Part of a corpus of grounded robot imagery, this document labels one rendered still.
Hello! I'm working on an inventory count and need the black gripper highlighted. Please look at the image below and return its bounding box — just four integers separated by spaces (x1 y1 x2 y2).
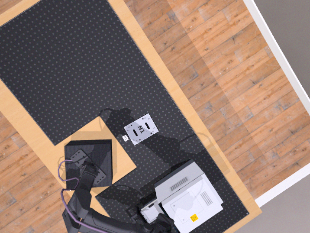
154 213 174 233

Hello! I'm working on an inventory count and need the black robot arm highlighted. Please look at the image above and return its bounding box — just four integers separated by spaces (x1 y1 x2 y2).
62 149 171 233

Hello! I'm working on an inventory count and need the grey heat sealer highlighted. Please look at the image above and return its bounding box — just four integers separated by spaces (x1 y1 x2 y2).
131 159 223 233

